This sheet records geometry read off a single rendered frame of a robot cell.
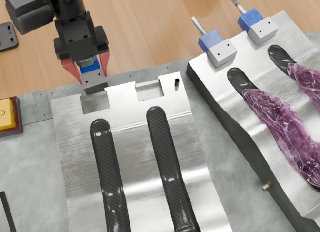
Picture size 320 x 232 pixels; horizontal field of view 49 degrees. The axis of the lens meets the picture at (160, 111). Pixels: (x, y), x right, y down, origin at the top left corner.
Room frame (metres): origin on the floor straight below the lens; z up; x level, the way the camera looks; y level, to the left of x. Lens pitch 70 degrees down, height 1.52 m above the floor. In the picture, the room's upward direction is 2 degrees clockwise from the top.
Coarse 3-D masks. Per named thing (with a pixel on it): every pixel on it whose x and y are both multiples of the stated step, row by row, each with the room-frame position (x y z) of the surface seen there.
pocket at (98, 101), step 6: (84, 96) 0.27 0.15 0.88; (90, 96) 0.27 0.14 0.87; (96, 96) 0.27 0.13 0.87; (102, 96) 0.27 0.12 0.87; (84, 102) 0.26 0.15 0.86; (90, 102) 0.26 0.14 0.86; (96, 102) 0.26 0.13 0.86; (102, 102) 0.26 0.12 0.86; (108, 102) 0.26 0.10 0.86; (84, 108) 0.25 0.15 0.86; (90, 108) 0.25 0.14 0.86; (96, 108) 0.25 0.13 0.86; (102, 108) 0.25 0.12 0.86; (108, 108) 0.25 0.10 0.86
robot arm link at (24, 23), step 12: (12, 0) 0.35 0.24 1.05; (24, 0) 0.36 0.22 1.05; (36, 0) 0.36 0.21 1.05; (48, 0) 0.37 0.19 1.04; (12, 12) 0.35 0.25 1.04; (24, 12) 0.35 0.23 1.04; (36, 12) 0.35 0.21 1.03; (48, 12) 0.36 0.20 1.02; (24, 24) 0.33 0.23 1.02; (36, 24) 0.34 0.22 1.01
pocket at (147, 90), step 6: (138, 84) 0.30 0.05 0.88; (144, 84) 0.30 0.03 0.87; (150, 84) 0.30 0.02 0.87; (156, 84) 0.30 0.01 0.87; (138, 90) 0.29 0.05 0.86; (144, 90) 0.29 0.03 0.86; (150, 90) 0.29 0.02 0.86; (156, 90) 0.29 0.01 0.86; (162, 90) 0.28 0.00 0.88; (138, 96) 0.28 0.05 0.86; (144, 96) 0.28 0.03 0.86; (150, 96) 0.28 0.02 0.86; (156, 96) 0.28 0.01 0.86; (162, 96) 0.28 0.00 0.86
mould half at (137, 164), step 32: (128, 96) 0.26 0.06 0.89; (64, 128) 0.19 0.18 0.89; (128, 128) 0.20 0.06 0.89; (192, 128) 0.20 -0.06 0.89; (64, 160) 0.13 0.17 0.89; (128, 160) 0.14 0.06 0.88; (192, 160) 0.14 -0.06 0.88; (96, 192) 0.08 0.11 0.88; (128, 192) 0.08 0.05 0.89; (160, 192) 0.08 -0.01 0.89; (192, 192) 0.08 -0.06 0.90; (96, 224) 0.02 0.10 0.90; (160, 224) 0.03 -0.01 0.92; (224, 224) 0.03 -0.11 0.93
